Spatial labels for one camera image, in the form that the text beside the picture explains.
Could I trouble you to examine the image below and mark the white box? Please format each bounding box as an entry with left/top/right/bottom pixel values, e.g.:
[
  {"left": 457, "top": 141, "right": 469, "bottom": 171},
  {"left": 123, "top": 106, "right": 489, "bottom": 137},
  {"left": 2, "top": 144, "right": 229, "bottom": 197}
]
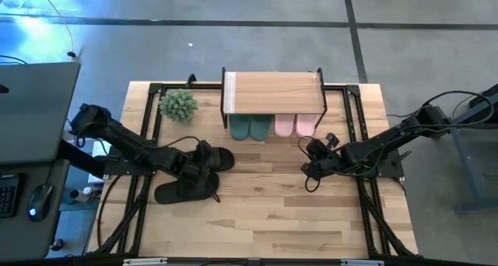
[{"left": 88, "top": 140, "right": 110, "bottom": 184}]

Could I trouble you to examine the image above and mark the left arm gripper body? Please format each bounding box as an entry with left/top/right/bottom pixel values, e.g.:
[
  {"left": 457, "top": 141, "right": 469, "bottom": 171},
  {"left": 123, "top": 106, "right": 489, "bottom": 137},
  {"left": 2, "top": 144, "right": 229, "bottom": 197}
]
[{"left": 177, "top": 156, "right": 220, "bottom": 199}]

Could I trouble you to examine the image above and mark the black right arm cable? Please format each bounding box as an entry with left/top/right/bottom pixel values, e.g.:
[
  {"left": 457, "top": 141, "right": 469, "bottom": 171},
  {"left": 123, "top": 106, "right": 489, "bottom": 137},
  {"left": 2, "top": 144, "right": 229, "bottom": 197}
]
[{"left": 388, "top": 89, "right": 496, "bottom": 135}]

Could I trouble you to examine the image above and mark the pink slide sandal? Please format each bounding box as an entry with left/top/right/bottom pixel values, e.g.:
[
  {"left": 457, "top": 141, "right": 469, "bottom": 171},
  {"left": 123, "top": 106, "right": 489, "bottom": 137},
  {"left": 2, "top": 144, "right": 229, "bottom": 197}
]
[
  {"left": 274, "top": 114, "right": 296, "bottom": 138},
  {"left": 294, "top": 114, "right": 321, "bottom": 138}
]

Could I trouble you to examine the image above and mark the black table edge rail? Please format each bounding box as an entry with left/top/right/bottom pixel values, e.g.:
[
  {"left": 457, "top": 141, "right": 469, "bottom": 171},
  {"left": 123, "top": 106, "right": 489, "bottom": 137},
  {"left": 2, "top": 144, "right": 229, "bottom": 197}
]
[{"left": 0, "top": 255, "right": 498, "bottom": 266}]

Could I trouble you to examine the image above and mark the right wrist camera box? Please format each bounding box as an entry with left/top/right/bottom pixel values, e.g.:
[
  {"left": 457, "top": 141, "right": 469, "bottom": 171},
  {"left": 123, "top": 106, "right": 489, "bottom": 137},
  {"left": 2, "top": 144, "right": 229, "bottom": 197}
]
[{"left": 325, "top": 132, "right": 341, "bottom": 149}]

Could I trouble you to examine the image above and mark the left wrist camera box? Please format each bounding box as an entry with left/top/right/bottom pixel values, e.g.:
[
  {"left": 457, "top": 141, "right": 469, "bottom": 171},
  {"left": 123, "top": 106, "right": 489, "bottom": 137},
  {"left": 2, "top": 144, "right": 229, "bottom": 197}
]
[{"left": 193, "top": 139, "right": 214, "bottom": 159}]

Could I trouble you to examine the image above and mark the small white bottle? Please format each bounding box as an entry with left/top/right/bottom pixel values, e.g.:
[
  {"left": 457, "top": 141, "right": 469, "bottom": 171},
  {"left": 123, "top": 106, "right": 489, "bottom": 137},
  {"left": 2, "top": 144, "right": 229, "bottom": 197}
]
[{"left": 69, "top": 186, "right": 98, "bottom": 203}]

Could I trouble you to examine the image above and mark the dark desk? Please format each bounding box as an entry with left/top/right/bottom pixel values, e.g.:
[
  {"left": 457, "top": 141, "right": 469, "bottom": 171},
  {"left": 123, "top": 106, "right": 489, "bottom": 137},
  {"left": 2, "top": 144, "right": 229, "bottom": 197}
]
[{"left": 0, "top": 159, "right": 71, "bottom": 261}]

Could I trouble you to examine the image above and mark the black computer mouse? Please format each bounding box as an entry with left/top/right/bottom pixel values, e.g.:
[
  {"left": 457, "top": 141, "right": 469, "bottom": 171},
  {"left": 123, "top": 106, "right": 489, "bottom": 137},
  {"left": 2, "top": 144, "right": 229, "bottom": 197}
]
[{"left": 26, "top": 184, "right": 54, "bottom": 223}]

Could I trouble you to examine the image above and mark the wooden table with black frame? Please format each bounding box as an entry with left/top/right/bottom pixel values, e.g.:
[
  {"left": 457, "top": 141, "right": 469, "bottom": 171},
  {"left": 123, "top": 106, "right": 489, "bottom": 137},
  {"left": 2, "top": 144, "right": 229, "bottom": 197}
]
[{"left": 93, "top": 82, "right": 419, "bottom": 259}]

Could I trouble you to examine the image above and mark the green potted plant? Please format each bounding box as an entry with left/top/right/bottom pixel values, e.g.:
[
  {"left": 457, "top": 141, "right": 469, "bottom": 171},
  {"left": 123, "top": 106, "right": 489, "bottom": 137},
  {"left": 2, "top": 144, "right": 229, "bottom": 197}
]
[{"left": 158, "top": 88, "right": 198, "bottom": 123}]

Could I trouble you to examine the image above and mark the wooden shelf black metal frame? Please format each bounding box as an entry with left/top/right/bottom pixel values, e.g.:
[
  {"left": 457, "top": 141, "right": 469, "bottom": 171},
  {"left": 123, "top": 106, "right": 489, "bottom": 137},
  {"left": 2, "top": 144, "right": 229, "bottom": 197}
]
[{"left": 219, "top": 66, "right": 328, "bottom": 130}]

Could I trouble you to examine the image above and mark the grey metal side table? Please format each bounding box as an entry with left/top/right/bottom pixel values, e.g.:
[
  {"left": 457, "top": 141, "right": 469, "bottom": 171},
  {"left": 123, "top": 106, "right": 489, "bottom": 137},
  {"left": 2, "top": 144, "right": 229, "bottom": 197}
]
[{"left": 449, "top": 82, "right": 498, "bottom": 215}]

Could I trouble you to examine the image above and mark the thin floor cable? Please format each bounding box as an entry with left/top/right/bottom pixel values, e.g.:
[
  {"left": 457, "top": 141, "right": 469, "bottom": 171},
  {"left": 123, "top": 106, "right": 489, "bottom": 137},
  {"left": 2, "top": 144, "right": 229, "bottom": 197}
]
[{"left": 37, "top": 0, "right": 78, "bottom": 60}]

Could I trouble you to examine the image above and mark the black slide sandal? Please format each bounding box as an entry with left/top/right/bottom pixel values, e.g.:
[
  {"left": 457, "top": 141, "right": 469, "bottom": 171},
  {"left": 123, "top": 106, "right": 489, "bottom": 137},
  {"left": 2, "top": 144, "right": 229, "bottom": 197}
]
[
  {"left": 153, "top": 171, "right": 221, "bottom": 205},
  {"left": 186, "top": 147, "right": 236, "bottom": 173}
]

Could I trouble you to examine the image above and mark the black keyboard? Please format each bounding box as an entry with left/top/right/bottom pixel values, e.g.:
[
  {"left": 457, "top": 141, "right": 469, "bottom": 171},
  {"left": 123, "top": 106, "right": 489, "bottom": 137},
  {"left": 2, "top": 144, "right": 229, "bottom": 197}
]
[{"left": 0, "top": 174, "right": 19, "bottom": 219}]

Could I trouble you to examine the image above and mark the silver bracket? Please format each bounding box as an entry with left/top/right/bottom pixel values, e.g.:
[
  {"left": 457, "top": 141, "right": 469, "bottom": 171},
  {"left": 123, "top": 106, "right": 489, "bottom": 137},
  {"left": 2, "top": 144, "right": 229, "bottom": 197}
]
[
  {"left": 123, "top": 257, "right": 168, "bottom": 266},
  {"left": 341, "top": 259, "right": 385, "bottom": 266}
]

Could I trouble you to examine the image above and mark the green slide sandal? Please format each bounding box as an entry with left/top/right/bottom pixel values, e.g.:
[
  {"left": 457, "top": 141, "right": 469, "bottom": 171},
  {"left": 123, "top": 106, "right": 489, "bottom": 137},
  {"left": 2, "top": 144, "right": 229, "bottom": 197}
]
[
  {"left": 248, "top": 114, "right": 274, "bottom": 142},
  {"left": 228, "top": 114, "right": 252, "bottom": 142}
]

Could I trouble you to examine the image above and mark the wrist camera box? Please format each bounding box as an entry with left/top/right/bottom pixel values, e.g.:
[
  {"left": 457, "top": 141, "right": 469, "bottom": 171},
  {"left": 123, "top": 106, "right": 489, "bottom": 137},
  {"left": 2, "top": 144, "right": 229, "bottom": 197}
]
[
  {"left": 193, "top": 139, "right": 214, "bottom": 159},
  {"left": 325, "top": 132, "right": 341, "bottom": 149}
]

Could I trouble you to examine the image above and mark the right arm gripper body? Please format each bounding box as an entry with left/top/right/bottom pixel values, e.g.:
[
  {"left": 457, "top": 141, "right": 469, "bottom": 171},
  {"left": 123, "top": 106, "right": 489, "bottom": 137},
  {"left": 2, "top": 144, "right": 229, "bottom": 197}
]
[{"left": 322, "top": 147, "right": 349, "bottom": 178}]

